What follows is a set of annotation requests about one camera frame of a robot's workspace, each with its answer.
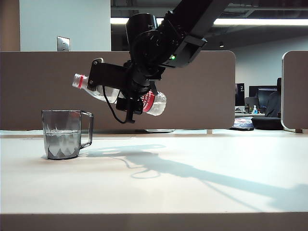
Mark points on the black computer monitor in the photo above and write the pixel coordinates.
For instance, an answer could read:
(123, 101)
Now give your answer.
(264, 96)

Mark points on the patterned blue red cushion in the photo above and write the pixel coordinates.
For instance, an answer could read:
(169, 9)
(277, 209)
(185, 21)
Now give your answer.
(241, 124)

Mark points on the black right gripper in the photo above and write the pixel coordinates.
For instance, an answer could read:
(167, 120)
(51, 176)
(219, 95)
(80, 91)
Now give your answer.
(137, 89)

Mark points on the round black cushion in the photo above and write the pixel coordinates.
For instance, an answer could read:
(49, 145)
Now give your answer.
(267, 124)

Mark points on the grey transparent faceted mug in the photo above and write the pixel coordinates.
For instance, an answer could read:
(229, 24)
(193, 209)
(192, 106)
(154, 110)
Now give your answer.
(60, 146)

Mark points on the grey monitor back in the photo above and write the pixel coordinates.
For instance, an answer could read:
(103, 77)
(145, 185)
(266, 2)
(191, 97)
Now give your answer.
(250, 102)

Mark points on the black sign with numeral two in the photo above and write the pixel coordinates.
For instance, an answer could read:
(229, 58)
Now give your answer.
(239, 95)

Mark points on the black office chair back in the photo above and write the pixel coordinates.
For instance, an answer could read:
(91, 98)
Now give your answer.
(274, 103)

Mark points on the blue hand sanitizer bottle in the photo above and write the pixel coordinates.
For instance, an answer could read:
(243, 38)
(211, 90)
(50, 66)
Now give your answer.
(255, 110)

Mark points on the metal wall switch plate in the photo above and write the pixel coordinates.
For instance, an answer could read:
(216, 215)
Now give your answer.
(63, 43)

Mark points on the white ceiling light strip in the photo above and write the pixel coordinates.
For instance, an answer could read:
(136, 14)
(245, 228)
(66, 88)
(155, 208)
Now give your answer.
(264, 21)

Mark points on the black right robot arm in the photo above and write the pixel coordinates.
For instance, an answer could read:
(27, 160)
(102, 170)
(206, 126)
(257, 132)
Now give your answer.
(187, 24)

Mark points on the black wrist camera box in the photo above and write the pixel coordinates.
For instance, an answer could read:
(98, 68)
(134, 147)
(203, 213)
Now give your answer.
(108, 74)

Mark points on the wide brown desk divider panel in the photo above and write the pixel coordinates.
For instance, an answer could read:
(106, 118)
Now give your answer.
(48, 91)

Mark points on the clear water bottle red label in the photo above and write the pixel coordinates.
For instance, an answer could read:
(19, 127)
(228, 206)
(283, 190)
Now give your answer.
(156, 103)

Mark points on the narrow brown desk divider panel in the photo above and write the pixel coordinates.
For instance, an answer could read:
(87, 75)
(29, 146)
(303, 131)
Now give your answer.
(296, 91)

